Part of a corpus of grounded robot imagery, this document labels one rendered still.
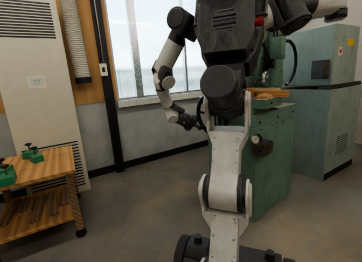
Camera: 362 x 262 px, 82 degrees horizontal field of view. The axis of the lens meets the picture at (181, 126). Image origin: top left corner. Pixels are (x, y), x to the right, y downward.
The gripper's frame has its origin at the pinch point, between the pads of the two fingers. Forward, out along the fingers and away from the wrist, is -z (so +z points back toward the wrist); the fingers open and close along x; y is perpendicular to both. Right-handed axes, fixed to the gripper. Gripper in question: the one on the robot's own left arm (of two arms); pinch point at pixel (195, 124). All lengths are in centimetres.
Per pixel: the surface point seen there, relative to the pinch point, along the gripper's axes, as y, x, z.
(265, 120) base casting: -15.3, 32.4, -32.6
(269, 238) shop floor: -68, -21, -53
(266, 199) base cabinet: -44, -12, -68
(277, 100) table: -13, 47, -27
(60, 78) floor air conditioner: 96, -57, 71
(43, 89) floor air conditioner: 90, -70, 79
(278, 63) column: 21, 69, -44
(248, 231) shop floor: -58, -30, -50
